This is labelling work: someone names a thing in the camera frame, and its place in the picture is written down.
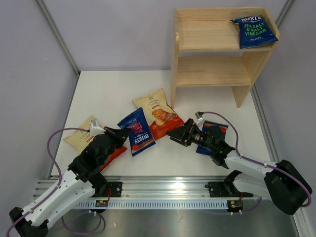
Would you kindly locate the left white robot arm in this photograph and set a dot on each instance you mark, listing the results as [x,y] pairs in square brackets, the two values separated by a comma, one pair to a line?
[81,180]

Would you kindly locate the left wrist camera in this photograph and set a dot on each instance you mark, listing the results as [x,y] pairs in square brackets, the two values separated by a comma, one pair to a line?
[95,129]

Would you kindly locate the cream orange cassava chips bag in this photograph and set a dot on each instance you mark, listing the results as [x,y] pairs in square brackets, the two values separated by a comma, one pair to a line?
[160,117]

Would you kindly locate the wooden two-tier shelf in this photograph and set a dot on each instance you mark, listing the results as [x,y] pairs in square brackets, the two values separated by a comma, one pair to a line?
[206,50]

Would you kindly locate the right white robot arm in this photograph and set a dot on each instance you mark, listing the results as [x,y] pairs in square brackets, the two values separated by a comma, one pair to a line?
[188,151]

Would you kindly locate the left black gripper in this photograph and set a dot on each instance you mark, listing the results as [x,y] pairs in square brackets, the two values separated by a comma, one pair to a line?
[120,135]

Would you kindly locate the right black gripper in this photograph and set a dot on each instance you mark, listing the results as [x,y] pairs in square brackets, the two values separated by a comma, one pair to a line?
[185,132]

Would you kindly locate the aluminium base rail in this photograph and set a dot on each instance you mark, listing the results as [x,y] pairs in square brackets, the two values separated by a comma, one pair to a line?
[159,192]

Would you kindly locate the blue burts chilli bag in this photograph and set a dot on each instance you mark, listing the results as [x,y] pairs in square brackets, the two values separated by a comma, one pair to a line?
[140,137]
[206,128]

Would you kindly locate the cream orange cassava bag left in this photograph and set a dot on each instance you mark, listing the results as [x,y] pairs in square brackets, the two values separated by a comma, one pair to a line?
[80,139]

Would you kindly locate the blue Burts sea salt bag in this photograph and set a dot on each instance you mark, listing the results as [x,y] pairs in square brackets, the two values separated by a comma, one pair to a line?
[254,32]

